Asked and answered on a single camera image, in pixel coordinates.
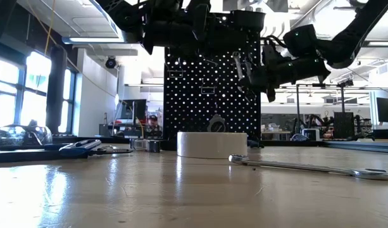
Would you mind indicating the grey round notched knob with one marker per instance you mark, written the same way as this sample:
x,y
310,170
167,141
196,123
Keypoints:
x,y
216,125

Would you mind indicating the black perforated peg board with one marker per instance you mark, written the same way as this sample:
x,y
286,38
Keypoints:
x,y
187,111

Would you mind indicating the white tape roll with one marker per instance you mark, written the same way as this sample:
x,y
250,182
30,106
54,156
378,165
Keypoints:
x,y
212,145

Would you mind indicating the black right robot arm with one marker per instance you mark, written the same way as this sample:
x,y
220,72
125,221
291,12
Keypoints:
x,y
355,38

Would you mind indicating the black pole stand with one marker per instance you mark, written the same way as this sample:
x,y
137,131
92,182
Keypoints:
x,y
297,107

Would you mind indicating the short black plastic bin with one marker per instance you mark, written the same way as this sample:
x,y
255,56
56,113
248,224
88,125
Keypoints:
x,y
247,20

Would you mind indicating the long ceiling light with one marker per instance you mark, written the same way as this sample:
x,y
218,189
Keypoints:
x,y
92,40

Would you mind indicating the black perforated box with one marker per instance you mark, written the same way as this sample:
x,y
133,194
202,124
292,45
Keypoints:
x,y
345,125

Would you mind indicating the person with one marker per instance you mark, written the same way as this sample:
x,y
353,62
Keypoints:
x,y
153,125

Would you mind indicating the black computer monitor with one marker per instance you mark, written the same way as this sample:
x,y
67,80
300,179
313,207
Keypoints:
x,y
386,110

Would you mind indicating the small clear and black box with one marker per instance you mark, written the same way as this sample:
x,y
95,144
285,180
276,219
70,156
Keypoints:
x,y
143,145

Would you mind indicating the blue flat mat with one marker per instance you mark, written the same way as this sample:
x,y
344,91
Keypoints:
x,y
377,147

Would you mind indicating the black building column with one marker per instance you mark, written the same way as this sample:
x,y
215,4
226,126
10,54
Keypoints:
x,y
56,95

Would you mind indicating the clear safety glasses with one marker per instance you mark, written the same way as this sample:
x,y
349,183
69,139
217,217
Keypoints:
x,y
16,134

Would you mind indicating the black aluminium rig frame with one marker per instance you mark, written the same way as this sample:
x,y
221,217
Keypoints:
x,y
276,143

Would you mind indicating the round black wall camera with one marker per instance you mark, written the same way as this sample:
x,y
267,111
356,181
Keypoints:
x,y
110,62

